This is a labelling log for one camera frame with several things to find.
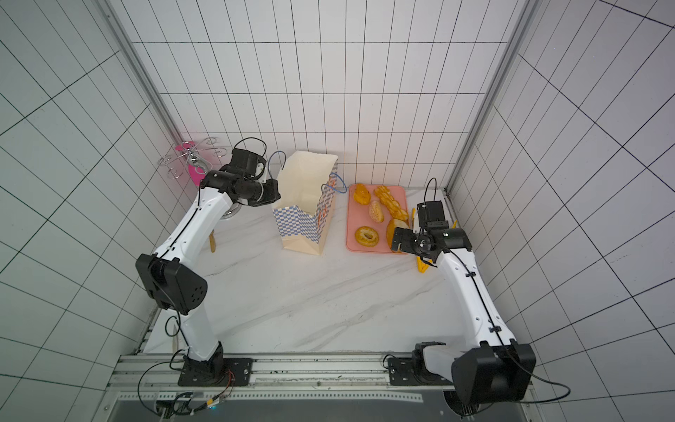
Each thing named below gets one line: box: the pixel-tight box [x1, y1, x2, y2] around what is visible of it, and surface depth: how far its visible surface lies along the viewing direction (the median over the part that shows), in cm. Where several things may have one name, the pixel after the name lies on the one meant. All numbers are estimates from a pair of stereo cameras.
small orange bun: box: [353, 182, 371, 205], surface depth 115 cm
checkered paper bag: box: [272, 150, 339, 255], surface depth 90 cm
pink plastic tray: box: [347, 184, 409, 253], surface depth 111 cm
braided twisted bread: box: [373, 185, 410, 222], surface depth 115 cm
